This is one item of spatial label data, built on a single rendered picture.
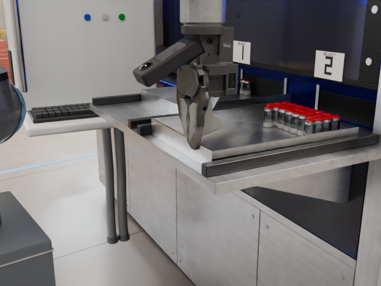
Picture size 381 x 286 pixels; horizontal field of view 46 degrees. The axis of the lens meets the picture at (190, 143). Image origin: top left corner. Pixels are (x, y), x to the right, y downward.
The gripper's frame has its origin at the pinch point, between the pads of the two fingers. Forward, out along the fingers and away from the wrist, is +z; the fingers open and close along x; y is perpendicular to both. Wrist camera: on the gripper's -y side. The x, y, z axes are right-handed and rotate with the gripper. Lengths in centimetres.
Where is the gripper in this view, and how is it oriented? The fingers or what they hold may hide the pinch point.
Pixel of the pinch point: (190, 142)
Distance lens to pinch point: 79.4
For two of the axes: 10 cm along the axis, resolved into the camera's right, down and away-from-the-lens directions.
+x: -4.7, -2.5, 8.4
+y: 8.8, -1.3, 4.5
